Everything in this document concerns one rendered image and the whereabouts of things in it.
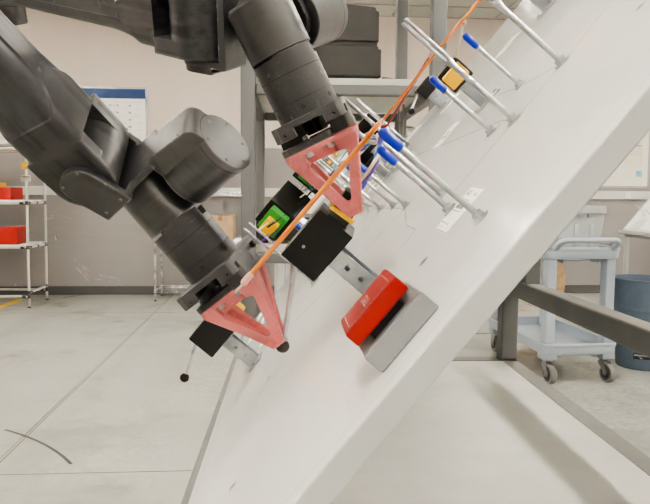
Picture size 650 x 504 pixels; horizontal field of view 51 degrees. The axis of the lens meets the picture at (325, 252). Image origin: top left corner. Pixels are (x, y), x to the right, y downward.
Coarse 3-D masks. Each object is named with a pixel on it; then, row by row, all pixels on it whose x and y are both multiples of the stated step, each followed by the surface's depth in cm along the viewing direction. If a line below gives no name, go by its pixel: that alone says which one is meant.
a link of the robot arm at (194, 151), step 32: (192, 128) 57; (224, 128) 60; (128, 160) 62; (160, 160) 58; (192, 160) 58; (224, 160) 58; (64, 192) 58; (96, 192) 58; (128, 192) 59; (192, 192) 60
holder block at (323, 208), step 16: (320, 208) 62; (304, 224) 65; (320, 224) 61; (336, 224) 61; (304, 240) 62; (320, 240) 62; (336, 240) 62; (288, 256) 62; (304, 256) 62; (320, 256) 62; (336, 256) 62; (304, 272) 63; (320, 272) 62
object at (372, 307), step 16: (384, 272) 47; (368, 288) 48; (384, 288) 43; (400, 288) 43; (368, 304) 44; (384, 304) 43; (400, 304) 44; (352, 320) 44; (368, 320) 43; (384, 320) 44; (352, 336) 43
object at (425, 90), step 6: (426, 78) 134; (420, 84) 136; (426, 84) 134; (432, 84) 134; (420, 90) 134; (426, 90) 134; (432, 90) 134; (420, 96) 136; (426, 96) 135; (432, 96) 135; (438, 96) 135; (444, 96) 135; (414, 102) 136; (438, 102) 135; (444, 102) 134; (438, 108) 138
